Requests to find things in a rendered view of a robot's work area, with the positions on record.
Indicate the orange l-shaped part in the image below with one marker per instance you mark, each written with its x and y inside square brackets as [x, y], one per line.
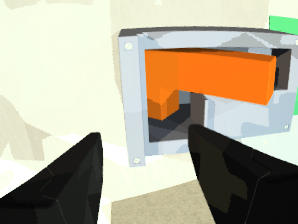
[241, 76]

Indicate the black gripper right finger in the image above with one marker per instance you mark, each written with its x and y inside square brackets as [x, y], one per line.
[242, 186]

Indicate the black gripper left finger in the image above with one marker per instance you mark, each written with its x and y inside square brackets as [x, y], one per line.
[68, 191]

